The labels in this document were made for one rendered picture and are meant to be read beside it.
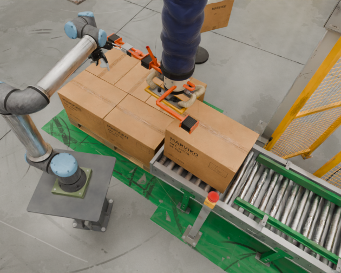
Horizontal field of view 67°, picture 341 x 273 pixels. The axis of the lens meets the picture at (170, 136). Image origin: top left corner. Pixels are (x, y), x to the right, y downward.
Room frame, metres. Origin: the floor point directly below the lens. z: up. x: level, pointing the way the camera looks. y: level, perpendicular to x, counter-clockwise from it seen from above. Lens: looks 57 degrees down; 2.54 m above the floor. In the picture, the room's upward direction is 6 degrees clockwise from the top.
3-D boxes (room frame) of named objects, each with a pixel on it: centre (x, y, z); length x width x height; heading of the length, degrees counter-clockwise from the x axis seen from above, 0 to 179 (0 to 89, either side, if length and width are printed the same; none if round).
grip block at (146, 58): (1.46, 0.21, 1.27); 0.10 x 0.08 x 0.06; 147
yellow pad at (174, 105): (1.24, 0.06, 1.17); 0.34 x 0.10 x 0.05; 57
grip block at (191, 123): (0.94, -0.10, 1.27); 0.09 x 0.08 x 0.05; 147
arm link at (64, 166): (0.70, 0.66, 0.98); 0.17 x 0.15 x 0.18; 72
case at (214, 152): (1.14, -0.32, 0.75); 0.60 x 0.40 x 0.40; 59
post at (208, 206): (0.59, -0.30, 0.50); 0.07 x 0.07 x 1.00; 62
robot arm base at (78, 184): (0.70, 0.66, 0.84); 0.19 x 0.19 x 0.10
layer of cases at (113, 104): (1.88, 0.43, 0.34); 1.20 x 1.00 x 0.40; 62
